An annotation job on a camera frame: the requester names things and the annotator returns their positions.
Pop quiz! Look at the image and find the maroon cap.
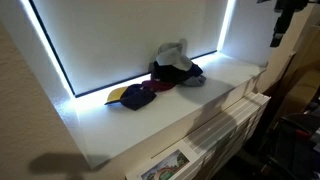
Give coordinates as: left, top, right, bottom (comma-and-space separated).
141, 79, 176, 93

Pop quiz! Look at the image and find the light grey cap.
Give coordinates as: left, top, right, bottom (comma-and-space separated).
155, 38, 194, 72

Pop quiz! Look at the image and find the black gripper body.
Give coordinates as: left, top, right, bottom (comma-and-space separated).
273, 0, 310, 35

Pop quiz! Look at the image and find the white roller blind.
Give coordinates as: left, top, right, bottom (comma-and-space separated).
28, 0, 232, 99

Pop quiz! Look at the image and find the black cap with yellow logo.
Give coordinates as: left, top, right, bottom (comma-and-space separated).
104, 83, 158, 112

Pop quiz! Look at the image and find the dark navy cap pile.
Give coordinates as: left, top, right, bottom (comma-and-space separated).
150, 60, 204, 86

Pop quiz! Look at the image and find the white box with picture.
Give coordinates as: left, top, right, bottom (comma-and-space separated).
125, 139, 203, 180

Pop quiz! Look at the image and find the dark equipment with red part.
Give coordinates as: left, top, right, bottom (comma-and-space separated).
256, 112, 320, 180

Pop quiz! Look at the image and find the grey crumpled cap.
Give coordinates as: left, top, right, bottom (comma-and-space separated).
181, 74, 207, 88

